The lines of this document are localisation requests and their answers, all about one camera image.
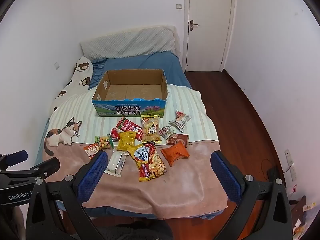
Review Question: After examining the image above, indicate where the white door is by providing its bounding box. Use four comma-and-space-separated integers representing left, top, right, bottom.
183, 0, 236, 73

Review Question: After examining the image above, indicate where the brown snack packet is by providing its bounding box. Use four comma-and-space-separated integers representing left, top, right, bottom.
166, 133, 190, 148

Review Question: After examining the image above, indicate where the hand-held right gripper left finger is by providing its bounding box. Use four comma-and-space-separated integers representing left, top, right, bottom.
26, 150, 109, 240

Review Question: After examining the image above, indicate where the white long snack packet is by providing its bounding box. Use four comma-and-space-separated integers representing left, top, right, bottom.
104, 150, 129, 178

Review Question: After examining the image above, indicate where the red cable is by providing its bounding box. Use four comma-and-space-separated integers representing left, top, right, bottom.
260, 158, 285, 173

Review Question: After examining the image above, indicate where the green yellow snack packet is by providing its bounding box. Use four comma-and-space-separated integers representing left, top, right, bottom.
95, 134, 114, 151

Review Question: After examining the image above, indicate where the white red snack packet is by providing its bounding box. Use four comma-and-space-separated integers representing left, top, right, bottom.
169, 110, 192, 133

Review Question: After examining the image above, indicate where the blue bed sheet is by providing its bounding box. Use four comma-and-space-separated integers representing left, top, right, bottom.
34, 51, 193, 166

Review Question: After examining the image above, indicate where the yellow crinkled snack packet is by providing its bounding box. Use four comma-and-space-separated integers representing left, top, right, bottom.
116, 131, 137, 152

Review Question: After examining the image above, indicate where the small red snack packet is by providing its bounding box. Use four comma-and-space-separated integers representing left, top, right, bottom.
110, 127, 121, 142

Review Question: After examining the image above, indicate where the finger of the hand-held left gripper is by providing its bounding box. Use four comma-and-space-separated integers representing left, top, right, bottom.
5, 150, 28, 167
29, 157, 61, 181

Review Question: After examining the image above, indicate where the striped cat print blanket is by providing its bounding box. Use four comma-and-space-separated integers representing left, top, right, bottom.
41, 83, 229, 221

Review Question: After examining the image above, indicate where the printed cardboard box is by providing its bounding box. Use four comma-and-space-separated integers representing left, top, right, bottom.
91, 69, 168, 118

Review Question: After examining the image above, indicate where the clear yellow biscuit packet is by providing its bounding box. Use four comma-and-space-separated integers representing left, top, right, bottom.
140, 114, 162, 143

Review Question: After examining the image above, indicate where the grey textured pillow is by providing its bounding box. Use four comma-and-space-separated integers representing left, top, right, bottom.
80, 26, 177, 61

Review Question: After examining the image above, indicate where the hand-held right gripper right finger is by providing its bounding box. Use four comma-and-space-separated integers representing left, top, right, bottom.
210, 150, 293, 240

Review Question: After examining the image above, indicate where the orange white snack packet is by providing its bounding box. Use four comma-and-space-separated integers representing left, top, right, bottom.
83, 143, 102, 161

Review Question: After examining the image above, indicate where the white bear print pillow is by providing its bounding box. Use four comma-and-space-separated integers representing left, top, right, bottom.
48, 56, 94, 116

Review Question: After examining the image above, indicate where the small white green snack packet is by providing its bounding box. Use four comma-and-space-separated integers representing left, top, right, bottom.
159, 126, 175, 141

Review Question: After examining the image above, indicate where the large yellow red noodle packet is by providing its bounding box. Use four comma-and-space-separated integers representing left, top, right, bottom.
127, 141, 167, 182

